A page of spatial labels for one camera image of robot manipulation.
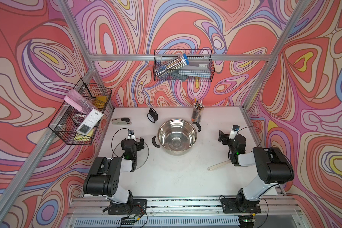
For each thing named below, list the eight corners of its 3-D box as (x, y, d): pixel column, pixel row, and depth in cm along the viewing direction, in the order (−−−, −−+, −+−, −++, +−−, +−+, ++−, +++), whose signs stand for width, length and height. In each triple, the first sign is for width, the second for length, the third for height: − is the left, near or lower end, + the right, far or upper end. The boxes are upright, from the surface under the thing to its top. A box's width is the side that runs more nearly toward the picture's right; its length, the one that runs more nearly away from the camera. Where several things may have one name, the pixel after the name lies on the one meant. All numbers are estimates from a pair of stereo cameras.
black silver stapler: (113, 125, 111) (111, 121, 108) (114, 121, 114) (112, 117, 110) (131, 125, 111) (129, 121, 108) (132, 121, 114) (130, 117, 110)
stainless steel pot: (152, 152, 96) (149, 142, 86) (167, 124, 112) (167, 113, 102) (187, 166, 90) (189, 157, 80) (198, 134, 105) (201, 124, 96)
